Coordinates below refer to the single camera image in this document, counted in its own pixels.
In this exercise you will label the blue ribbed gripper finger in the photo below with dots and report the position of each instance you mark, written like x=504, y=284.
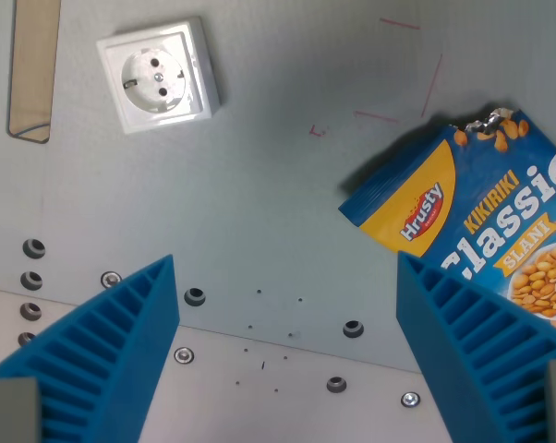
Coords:
x=481, y=350
x=112, y=350

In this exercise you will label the light wooden strip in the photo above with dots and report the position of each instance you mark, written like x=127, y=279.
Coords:
x=32, y=69

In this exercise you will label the silver countersunk screw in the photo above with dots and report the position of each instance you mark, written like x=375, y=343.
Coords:
x=184, y=355
x=410, y=399
x=111, y=279

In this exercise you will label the white wall power socket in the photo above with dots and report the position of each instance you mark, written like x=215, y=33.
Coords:
x=158, y=76

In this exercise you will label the blue Hrusty peanut bag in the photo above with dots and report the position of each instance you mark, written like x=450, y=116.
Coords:
x=495, y=207

